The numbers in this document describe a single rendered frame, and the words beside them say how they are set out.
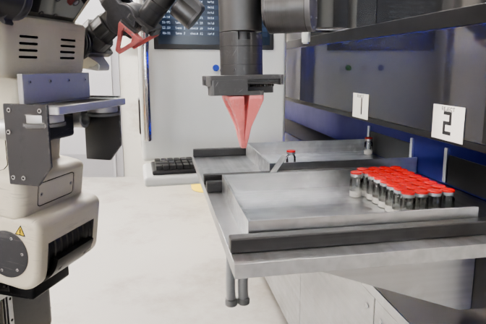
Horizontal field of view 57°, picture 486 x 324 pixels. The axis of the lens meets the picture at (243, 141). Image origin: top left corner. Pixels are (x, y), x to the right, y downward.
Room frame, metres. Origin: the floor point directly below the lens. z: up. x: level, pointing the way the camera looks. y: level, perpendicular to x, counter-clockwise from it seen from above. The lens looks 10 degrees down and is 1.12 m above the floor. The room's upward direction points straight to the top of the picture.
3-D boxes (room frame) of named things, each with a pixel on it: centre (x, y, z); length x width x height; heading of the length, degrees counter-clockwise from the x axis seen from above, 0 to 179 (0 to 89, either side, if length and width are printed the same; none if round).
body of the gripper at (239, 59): (0.61, 0.00, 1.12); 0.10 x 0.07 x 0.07; 101
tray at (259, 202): (0.72, -0.15, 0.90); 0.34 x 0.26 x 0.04; 100
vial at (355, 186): (0.79, -0.20, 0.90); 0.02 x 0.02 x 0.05
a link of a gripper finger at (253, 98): (0.61, 0.01, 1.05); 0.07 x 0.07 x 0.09; 11
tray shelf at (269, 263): (0.90, -0.16, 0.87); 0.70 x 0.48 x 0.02; 11
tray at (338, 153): (1.08, -0.20, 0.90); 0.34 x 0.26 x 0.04; 101
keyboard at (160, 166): (1.37, 0.08, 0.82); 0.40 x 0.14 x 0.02; 104
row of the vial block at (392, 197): (0.74, -0.24, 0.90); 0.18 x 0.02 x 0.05; 10
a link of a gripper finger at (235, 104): (0.61, -0.01, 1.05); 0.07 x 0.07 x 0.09; 11
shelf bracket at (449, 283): (0.65, -0.20, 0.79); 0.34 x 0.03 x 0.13; 101
